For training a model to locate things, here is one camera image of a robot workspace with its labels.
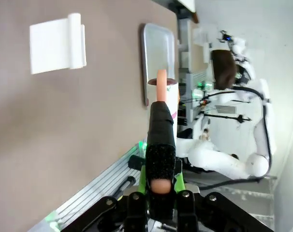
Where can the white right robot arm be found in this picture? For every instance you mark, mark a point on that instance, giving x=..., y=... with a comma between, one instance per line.
x=209, y=159

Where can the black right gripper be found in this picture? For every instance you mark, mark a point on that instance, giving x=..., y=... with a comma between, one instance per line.
x=243, y=73

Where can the white lint roller stand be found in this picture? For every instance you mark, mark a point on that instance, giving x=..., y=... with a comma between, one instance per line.
x=52, y=46

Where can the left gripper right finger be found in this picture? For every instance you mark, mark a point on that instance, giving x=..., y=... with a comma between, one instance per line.
x=199, y=212

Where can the black device blue light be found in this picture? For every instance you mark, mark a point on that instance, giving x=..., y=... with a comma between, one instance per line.
x=225, y=37

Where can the dark brown cloth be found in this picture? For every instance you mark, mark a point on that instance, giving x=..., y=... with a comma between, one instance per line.
x=224, y=70

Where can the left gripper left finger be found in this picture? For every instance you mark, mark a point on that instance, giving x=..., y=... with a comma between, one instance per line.
x=127, y=212

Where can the aluminium table edge rail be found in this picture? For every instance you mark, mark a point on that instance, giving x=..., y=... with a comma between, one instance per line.
x=100, y=178

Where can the white side table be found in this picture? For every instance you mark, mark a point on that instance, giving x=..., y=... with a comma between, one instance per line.
x=186, y=4

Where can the silver metal tray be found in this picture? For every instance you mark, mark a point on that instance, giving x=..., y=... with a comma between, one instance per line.
x=158, y=48

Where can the grey equipment rack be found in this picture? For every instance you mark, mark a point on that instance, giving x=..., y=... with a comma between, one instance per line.
x=194, y=96

